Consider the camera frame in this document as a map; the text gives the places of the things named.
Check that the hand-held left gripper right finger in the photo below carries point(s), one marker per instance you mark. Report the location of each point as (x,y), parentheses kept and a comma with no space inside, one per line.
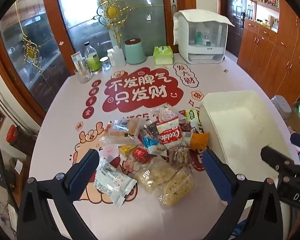
(215,172)

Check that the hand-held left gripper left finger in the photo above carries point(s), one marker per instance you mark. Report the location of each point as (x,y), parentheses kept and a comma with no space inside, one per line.
(85,172)

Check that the white pouch with barcode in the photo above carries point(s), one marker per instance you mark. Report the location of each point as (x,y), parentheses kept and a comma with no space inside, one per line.
(112,182)

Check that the orange snack packet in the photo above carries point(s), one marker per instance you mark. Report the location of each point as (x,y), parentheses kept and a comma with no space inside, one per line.
(196,140)

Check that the clear nut bar packet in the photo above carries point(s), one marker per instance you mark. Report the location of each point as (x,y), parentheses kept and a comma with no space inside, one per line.
(180,157)

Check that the clear bag of yellow puffs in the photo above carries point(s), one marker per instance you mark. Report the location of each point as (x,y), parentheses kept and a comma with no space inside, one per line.
(153,175)
(176,188)

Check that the yellow snack packet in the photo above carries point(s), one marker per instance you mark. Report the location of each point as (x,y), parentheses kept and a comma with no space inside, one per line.
(126,152)

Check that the cream plastic storage bin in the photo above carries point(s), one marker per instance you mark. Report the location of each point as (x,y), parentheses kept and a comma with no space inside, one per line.
(240,125)

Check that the clear bread packet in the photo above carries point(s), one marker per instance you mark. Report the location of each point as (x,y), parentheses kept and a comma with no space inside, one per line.
(123,131)

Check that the red snack packet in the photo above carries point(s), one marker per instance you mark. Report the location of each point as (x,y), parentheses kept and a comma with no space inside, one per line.
(141,155)

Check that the green and white snack packet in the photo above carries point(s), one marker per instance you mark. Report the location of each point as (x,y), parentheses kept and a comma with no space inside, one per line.
(192,117)

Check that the white cookie packet red print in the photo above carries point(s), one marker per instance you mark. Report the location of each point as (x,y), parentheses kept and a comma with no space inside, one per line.
(168,133)

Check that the blue snack packet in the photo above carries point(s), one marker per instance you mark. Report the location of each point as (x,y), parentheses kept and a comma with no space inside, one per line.
(152,145)

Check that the clear white and red packet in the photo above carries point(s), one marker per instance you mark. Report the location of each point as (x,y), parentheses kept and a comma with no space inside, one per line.
(168,112)

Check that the dark seed bar packet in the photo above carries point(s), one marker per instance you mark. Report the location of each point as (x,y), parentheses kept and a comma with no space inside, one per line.
(148,131)

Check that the grey trash can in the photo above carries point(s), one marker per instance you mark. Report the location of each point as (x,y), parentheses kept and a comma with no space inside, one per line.
(281,110)

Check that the printed pink table mat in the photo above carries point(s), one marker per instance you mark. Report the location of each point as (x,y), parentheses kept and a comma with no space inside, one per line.
(65,110)

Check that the red tin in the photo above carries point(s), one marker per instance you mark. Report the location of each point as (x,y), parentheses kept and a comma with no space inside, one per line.
(13,133)

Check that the clear drinking glass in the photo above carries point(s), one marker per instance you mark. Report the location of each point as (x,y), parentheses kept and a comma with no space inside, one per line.
(83,75)

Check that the small glass jar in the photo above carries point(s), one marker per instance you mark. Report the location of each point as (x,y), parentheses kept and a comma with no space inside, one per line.
(105,64)

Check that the clear bottle with green label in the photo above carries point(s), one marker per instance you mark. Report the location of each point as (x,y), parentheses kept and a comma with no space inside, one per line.
(93,60)

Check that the small white and blue box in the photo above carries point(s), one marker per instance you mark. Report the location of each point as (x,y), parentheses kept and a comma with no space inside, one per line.
(76,58)

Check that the small white pill bottle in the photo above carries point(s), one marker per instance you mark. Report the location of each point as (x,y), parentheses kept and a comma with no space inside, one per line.
(111,58)

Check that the translucent white plastic bottle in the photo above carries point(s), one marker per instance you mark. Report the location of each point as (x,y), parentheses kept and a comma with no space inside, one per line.
(119,56)

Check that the green tissue pack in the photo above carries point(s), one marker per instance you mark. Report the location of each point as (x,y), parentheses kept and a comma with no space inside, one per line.
(163,56)

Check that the teal canister with brown lid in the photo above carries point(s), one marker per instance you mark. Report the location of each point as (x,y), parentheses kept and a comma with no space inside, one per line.
(135,52)

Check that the white cosmetics organiser box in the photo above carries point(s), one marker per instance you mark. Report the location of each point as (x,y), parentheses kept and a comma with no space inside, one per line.
(202,37)

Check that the dark entrance door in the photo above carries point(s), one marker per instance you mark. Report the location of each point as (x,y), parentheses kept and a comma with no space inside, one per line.
(236,22)

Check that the wooden wall cabinet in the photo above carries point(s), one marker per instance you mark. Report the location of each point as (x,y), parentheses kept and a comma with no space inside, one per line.
(272,50)

